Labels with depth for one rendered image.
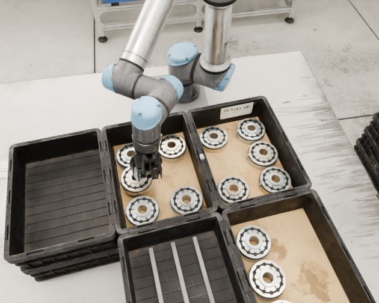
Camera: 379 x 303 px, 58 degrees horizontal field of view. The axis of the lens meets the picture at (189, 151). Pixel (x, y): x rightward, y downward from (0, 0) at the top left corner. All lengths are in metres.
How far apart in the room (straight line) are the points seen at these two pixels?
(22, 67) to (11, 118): 1.44
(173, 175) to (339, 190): 0.63
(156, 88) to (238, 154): 0.45
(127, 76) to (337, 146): 0.93
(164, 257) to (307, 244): 0.43
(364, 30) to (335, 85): 0.80
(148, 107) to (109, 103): 0.77
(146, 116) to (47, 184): 0.55
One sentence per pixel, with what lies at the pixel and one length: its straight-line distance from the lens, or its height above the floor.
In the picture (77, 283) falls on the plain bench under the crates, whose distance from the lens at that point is 1.22.
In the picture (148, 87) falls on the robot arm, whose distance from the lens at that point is 0.92.
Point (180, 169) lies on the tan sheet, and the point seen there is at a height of 0.83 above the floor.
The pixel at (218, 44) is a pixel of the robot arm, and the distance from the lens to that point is 1.19.
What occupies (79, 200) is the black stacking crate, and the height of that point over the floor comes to 0.83.
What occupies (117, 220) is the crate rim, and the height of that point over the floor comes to 0.93.
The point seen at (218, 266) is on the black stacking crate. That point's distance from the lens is 1.05.
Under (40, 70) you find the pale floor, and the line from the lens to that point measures 3.00.
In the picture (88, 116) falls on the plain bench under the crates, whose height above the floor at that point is 0.70.
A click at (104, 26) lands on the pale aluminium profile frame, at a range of 3.05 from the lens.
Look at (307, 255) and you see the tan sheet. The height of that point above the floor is 0.83.
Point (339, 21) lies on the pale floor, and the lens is 3.53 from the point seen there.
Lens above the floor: 1.83
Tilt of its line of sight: 55 degrees down
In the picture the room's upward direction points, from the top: straight up
